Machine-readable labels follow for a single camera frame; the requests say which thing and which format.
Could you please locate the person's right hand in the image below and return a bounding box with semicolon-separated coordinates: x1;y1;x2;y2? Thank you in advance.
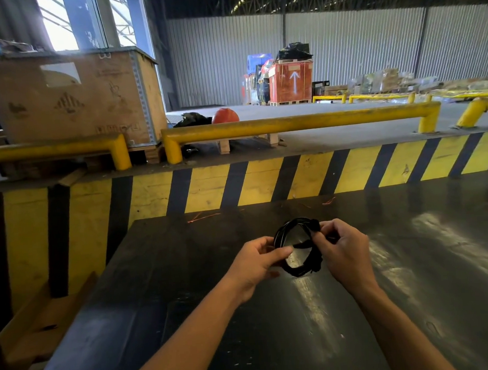
309;216;380;300

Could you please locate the person's left hand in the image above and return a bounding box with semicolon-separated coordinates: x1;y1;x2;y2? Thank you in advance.
222;234;298;307

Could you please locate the black cable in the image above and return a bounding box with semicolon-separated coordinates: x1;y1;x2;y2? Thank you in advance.
270;215;342;280

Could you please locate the person's left forearm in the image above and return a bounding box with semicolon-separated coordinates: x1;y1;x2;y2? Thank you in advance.
114;277;257;370

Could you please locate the person's right forearm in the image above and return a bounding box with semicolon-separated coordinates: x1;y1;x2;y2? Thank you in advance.
349;277;459;370

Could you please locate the long orange thread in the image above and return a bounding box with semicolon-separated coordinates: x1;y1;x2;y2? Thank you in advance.
186;210;223;225

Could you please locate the low wooden pallet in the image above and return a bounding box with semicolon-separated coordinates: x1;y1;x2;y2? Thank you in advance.
217;132;287;156

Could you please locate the pallet under plywood crate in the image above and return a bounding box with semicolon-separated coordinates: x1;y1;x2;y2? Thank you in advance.
127;141;166;166

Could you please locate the orange round helmet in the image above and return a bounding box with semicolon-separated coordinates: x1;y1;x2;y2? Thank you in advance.
210;107;241;125

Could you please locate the brown cardboard box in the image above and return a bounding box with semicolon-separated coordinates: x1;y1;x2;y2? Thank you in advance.
323;84;350;98

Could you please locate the yellow black striped dock barrier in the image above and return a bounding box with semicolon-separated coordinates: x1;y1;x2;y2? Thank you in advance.
0;130;488;335

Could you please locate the stack of wrapped goods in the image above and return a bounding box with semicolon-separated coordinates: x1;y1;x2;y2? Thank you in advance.
240;63;273;106

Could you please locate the pile of cardboard boxes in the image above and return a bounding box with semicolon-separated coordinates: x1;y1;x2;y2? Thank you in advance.
345;61;488;99

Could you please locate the red crate with white arrow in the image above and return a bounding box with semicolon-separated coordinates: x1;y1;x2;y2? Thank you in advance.
267;58;317;106

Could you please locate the loose wooden plank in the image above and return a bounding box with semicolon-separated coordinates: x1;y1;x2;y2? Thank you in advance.
56;167;89;188

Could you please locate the blue container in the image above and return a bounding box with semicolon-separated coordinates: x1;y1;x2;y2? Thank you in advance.
245;52;276;74

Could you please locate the black plastic bag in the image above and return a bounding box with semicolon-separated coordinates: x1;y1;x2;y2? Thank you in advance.
274;40;315;64

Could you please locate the large plywood crate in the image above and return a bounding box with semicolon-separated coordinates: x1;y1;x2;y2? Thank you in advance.
0;43;169;155

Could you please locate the narrow blue steel column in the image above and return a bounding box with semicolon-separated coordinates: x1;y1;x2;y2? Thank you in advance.
126;0;157;61

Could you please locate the wide blue steel column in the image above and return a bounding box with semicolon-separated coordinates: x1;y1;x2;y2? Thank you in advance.
61;0;109;52

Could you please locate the long yellow guard rail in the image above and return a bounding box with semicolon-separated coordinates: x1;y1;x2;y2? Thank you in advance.
160;100;445;166

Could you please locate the small distant yellow rail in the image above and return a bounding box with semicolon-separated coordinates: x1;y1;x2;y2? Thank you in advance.
311;93;349;107

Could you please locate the medium distant yellow rail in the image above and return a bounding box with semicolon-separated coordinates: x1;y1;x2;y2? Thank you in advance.
347;90;418;108

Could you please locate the angled yellow guard rail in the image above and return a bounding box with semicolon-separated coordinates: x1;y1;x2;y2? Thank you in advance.
453;96;488;130

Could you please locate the long distant yellow rail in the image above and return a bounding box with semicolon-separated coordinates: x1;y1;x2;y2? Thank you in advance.
423;88;488;104

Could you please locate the short yellow guard rail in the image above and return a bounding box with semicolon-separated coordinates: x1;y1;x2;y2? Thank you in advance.
0;132;134;179

